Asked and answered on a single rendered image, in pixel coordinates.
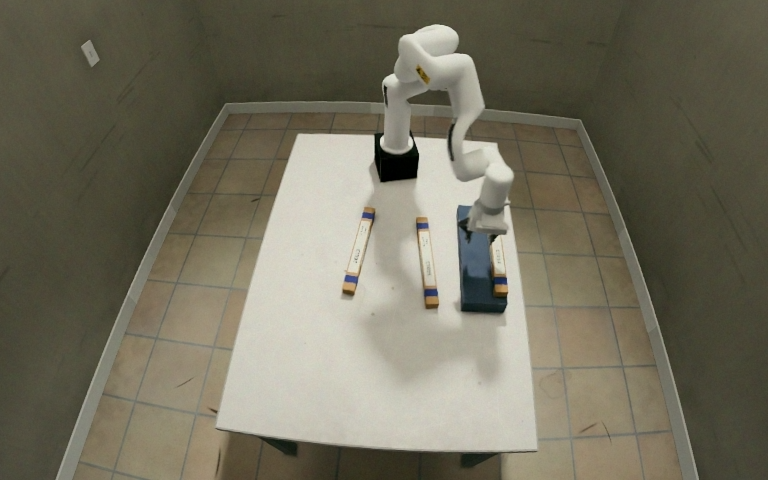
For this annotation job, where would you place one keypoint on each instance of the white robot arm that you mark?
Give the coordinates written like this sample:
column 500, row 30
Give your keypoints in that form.
column 421, row 53

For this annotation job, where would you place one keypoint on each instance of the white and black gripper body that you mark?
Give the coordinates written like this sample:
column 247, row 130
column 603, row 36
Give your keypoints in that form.
column 473, row 214

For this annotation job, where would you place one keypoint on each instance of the tan welding electrode pack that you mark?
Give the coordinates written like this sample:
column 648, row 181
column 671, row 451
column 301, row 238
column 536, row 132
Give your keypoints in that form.
column 358, row 252
column 427, row 263
column 498, row 269

